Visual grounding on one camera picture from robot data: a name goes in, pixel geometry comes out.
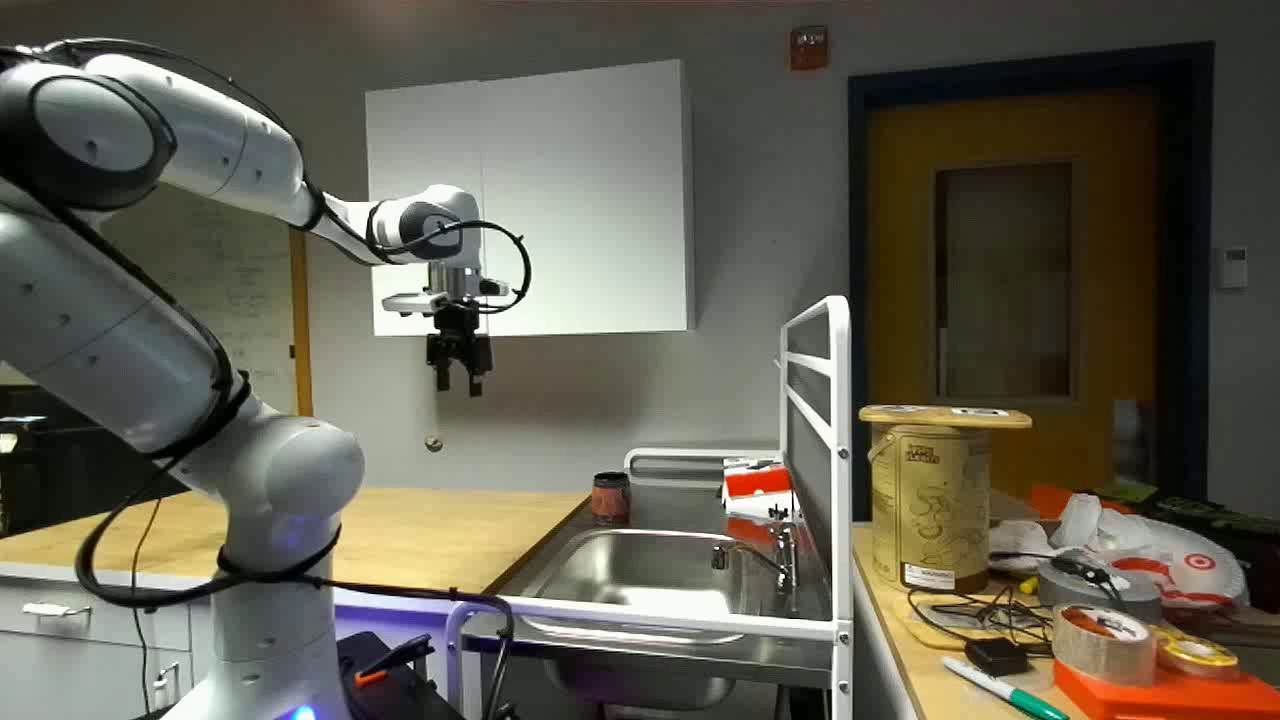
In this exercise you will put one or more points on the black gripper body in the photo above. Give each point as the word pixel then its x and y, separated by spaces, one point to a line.
pixel 462 336

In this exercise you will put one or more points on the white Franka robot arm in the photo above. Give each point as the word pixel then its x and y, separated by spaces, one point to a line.
pixel 106 333

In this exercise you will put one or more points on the stainless steel sink counter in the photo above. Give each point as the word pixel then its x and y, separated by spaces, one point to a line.
pixel 642 562

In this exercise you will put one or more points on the chrome sink faucet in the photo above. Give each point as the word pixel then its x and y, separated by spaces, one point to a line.
pixel 786 551

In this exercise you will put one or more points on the white whiteboard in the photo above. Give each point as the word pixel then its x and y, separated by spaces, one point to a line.
pixel 575 187

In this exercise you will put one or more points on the whiteboard with writing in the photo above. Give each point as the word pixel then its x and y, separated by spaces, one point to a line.
pixel 242 295

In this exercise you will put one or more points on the colourful red white box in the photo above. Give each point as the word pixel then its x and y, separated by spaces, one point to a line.
pixel 756 484

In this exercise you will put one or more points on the black orange control box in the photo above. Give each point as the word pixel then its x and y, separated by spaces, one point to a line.
pixel 387 677

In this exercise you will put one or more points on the wooden counter top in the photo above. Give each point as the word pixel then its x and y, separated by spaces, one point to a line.
pixel 838 400

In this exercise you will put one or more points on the yellow door with window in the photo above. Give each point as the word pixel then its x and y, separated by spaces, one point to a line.
pixel 904 267

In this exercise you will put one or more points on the red fire alarm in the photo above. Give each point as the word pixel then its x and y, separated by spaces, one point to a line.
pixel 809 48

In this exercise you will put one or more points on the white drawer unit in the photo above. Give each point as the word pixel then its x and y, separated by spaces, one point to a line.
pixel 81 661

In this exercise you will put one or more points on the orange packet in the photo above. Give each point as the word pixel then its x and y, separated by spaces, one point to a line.
pixel 1044 505

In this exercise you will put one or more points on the small black box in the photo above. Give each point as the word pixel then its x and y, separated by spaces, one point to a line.
pixel 998 652

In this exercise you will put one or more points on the green and white marker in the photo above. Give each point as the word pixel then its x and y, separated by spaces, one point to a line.
pixel 1006 689

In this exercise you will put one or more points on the roll of packing tape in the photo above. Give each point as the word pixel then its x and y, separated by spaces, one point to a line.
pixel 1102 641

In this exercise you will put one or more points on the white plastic bag red logo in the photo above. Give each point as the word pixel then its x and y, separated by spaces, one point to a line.
pixel 1163 554

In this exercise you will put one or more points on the flat orange box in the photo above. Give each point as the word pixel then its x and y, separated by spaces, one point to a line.
pixel 1172 698

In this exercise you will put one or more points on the small yellow tin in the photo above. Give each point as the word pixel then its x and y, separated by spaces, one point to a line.
pixel 1196 652

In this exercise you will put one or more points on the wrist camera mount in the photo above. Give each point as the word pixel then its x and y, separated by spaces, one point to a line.
pixel 408 302

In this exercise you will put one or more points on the white wall thermostat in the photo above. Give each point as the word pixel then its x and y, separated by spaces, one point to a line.
pixel 1233 271

